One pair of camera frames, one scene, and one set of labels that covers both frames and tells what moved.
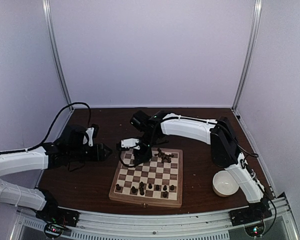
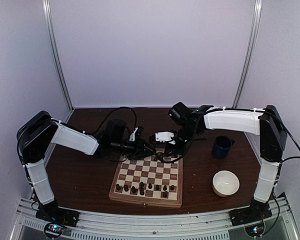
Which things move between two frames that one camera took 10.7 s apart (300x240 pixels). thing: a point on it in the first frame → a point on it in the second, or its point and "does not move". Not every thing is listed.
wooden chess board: [151, 183] does not move
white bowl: [224, 184] does not move
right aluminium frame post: [257, 21] does not move
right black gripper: [145, 156] → [169, 148]
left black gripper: [98, 153] → [139, 152]
